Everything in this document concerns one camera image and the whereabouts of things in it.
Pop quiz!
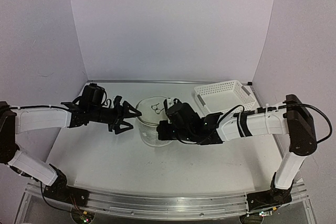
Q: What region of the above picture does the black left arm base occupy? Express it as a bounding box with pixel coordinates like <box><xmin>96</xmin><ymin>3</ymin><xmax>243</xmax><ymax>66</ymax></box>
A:
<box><xmin>43</xmin><ymin>164</ymin><xmax>89</xmax><ymax>207</ymax></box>

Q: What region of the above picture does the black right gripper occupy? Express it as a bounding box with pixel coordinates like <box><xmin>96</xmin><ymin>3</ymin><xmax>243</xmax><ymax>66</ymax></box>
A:
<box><xmin>157</xmin><ymin>121</ymin><xmax>194</xmax><ymax>143</ymax></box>

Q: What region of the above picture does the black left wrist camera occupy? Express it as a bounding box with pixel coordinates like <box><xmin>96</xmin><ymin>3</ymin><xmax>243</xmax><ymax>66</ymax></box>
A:
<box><xmin>113</xmin><ymin>95</ymin><xmax>122</xmax><ymax>109</ymax></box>

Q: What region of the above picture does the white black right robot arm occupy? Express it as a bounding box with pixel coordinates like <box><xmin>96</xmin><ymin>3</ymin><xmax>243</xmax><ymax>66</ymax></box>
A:
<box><xmin>156</xmin><ymin>94</ymin><xmax>333</xmax><ymax>205</ymax></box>

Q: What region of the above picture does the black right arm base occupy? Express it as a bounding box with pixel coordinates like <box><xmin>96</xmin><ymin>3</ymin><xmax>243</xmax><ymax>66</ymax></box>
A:
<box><xmin>246</xmin><ymin>173</ymin><xmax>293</xmax><ymax>213</ymax></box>

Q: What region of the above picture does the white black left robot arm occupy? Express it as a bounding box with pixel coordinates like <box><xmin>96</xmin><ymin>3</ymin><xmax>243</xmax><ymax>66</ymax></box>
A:
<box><xmin>1</xmin><ymin>83</ymin><xmax>142</xmax><ymax>201</ymax></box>

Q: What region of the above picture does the white mesh laundry bag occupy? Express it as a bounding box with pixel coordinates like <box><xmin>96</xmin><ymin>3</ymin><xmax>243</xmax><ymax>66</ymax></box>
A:
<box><xmin>136</xmin><ymin>97</ymin><xmax>172</xmax><ymax>147</ymax></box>

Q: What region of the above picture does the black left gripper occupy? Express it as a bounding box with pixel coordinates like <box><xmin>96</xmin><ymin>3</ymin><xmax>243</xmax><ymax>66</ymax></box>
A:
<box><xmin>89</xmin><ymin>100</ymin><xmax>142</xmax><ymax>134</ymax></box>

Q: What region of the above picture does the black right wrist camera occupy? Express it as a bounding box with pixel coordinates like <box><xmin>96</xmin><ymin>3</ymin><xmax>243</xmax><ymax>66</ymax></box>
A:
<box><xmin>163</xmin><ymin>97</ymin><xmax>181</xmax><ymax>123</ymax></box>

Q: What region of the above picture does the white plastic perforated basket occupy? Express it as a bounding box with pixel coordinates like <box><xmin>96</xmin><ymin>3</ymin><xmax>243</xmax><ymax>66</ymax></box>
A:
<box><xmin>194</xmin><ymin>80</ymin><xmax>256</xmax><ymax>115</ymax></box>

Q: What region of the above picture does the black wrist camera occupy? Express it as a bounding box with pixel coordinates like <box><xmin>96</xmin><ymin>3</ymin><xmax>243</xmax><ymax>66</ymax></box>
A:
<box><xmin>163</xmin><ymin>97</ymin><xmax>181</xmax><ymax>123</ymax></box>
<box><xmin>113</xmin><ymin>95</ymin><xmax>122</xmax><ymax>109</ymax></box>

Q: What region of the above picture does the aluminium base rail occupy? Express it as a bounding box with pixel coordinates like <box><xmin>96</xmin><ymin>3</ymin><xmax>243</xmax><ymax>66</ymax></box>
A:
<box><xmin>25</xmin><ymin>182</ymin><xmax>309</xmax><ymax>220</ymax></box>

